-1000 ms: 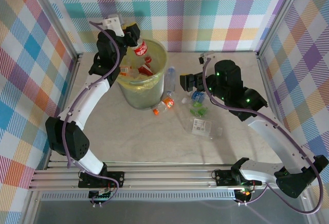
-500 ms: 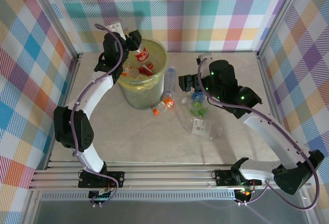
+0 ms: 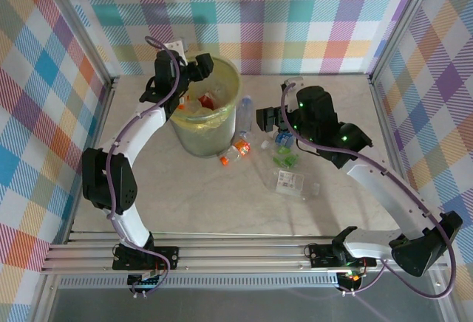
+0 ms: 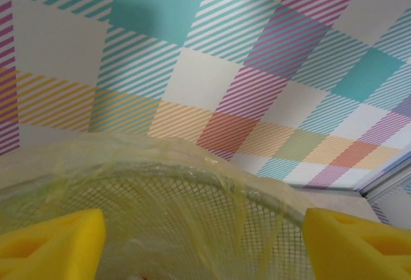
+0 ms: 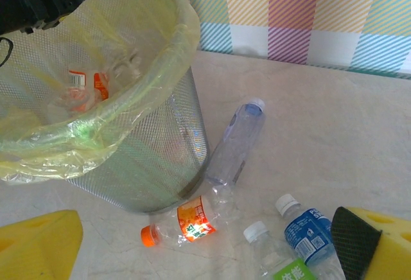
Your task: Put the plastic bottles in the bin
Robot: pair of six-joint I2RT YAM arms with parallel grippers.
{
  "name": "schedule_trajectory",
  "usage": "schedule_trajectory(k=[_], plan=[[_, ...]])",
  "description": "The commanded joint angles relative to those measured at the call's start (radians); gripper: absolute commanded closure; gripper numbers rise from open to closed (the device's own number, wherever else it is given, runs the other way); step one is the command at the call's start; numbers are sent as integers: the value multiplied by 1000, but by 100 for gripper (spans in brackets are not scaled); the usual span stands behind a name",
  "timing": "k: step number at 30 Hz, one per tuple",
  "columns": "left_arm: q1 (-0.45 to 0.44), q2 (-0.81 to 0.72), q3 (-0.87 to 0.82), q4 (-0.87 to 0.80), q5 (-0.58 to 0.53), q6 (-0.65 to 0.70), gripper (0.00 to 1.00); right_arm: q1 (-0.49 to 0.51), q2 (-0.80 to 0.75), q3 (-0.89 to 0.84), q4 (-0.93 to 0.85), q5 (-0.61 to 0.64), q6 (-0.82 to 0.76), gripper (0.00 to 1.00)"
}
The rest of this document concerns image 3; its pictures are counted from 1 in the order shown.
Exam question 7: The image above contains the small bottle blue label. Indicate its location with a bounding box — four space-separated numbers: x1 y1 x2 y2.
273 131 296 146

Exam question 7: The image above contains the tall clear plastic bottle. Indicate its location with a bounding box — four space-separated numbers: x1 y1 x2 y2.
236 95 256 140

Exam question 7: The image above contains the small bottle orange cap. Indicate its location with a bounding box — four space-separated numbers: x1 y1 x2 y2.
220 139 253 168

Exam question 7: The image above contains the clear bottle green label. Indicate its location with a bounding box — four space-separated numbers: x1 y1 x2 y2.
259 140 299 171

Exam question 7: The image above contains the yellow bin liner bag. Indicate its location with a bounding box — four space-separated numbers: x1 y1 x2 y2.
168 55 243 131

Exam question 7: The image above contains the clear plastic bin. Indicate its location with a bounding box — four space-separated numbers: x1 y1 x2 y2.
168 55 243 159

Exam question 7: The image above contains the flat clear bottle white label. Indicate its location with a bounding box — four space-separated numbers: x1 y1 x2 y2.
266 166 321 202

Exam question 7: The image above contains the controller circuit board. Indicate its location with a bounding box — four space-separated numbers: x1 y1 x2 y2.
338 269 367 290
127 272 166 294

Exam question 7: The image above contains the grey metal panel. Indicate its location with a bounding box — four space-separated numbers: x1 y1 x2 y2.
47 270 444 322

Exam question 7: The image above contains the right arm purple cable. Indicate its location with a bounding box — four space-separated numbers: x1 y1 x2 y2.
279 81 457 299

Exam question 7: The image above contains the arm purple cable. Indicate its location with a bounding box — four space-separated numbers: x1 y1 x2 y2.
106 35 186 298
279 81 457 299

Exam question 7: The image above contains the aluminium side rail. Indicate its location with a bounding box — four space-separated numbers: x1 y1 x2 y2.
64 76 121 244
369 77 423 240

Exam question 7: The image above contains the aluminium frame post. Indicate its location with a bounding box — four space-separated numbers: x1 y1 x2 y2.
35 0 120 90
369 0 444 83

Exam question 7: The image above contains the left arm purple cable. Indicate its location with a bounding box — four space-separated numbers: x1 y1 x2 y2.
106 35 186 298

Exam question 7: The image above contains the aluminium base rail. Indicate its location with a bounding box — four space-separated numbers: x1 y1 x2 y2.
41 232 450 275

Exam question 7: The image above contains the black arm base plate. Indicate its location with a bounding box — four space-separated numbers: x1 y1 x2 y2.
112 244 180 272
308 243 378 270

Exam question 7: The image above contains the slotted grey cable duct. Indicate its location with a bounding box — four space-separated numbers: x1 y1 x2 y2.
58 276 341 289

